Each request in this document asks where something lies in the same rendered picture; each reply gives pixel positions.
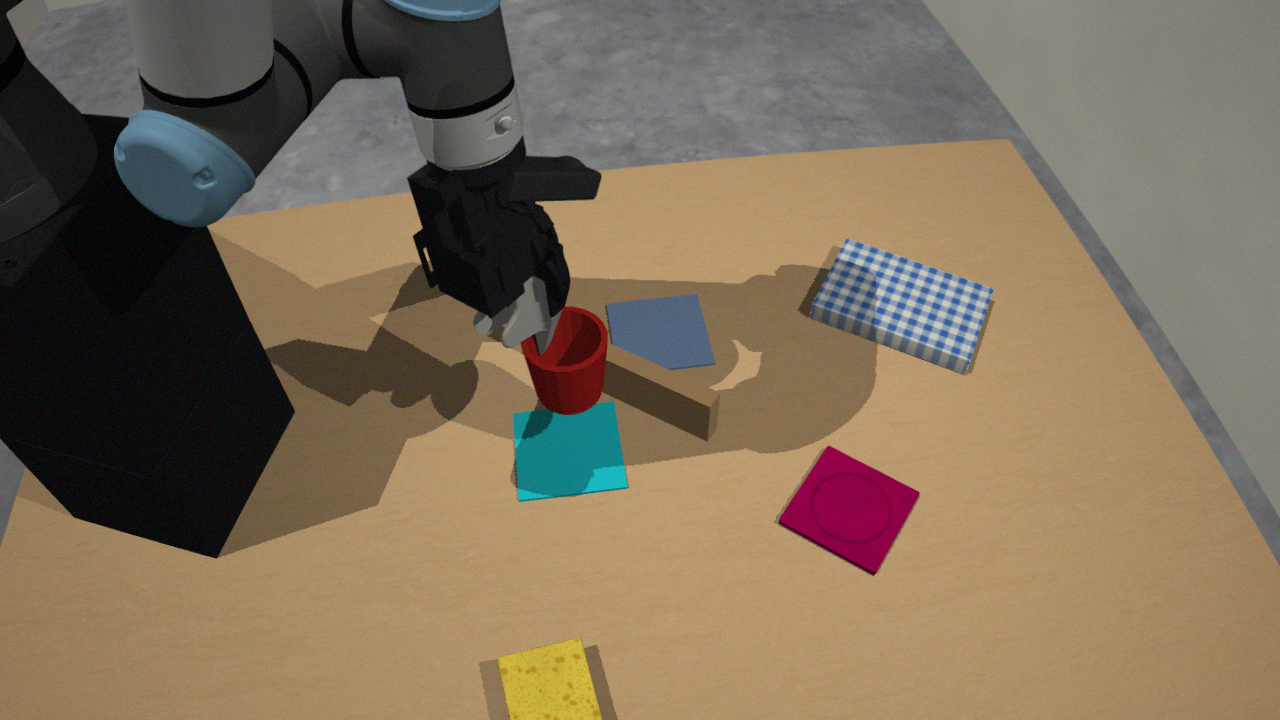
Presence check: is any blue and white checkered towel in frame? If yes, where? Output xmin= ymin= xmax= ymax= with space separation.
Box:
xmin=809 ymin=238 xmax=995 ymax=375

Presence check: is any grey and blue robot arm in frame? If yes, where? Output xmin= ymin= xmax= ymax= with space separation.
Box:
xmin=0 ymin=0 xmax=602 ymax=243

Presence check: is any yellow sponge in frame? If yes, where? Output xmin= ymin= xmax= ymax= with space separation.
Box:
xmin=497 ymin=638 xmax=603 ymax=720

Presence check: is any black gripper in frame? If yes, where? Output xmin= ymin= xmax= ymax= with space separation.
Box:
xmin=407 ymin=136 xmax=570 ymax=355

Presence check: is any dark red cup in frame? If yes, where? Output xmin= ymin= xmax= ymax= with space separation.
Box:
xmin=521 ymin=307 xmax=608 ymax=415

